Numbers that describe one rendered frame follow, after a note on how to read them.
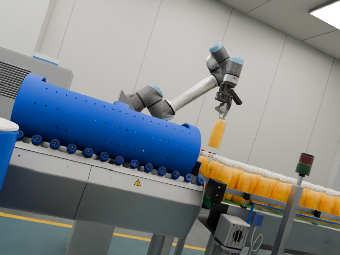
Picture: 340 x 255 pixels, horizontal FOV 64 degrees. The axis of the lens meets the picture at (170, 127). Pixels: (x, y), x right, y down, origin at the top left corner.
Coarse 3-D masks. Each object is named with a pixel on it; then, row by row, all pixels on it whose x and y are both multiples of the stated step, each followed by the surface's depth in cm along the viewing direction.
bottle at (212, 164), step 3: (213, 159) 161; (210, 162) 160; (213, 162) 159; (216, 162) 159; (207, 165) 162; (210, 165) 159; (213, 165) 159; (207, 168) 160; (210, 168) 159; (207, 171) 160; (210, 171) 158; (207, 174) 159; (210, 174) 158
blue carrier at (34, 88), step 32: (32, 96) 115; (64, 96) 121; (32, 128) 118; (64, 128) 120; (96, 128) 124; (128, 128) 128; (160, 128) 135; (192, 128) 146; (128, 160) 137; (160, 160) 137; (192, 160) 140
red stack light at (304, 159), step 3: (300, 156) 135; (303, 156) 133; (306, 156) 132; (300, 159) 134; (303, 159) 132; (306, 159) 132; (309, 159) 131; (312, 159) 132; (300, 162) 136; (303, 162) 132; (306, 162) 131; (309, 162) 131; (312, 162) 132
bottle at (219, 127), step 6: (216, 120) 169; (222, 120) 166; (216, 126) 166; (222, 126) 165; (216, 132) 165; (222, 132) 166; (210, 138) 167; (216, 138) 165; (210, 144) 166; (216, 144) 165
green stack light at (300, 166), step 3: (297, 162) 136; (297, 165) 134; (300, 165) 133; (303, 165) 132; (306, 165) 131; (309, 165) 131; (297, 168) 134; (300, 168) 132; (303, 168) 132; (306, 168) 131; (309, 168) 131; (297, 171) 133; (300, 171) 132; (303, 171) 131; (306, 171) 131; (309, 171) 132; (306, 174) 131; (309, 174) 132
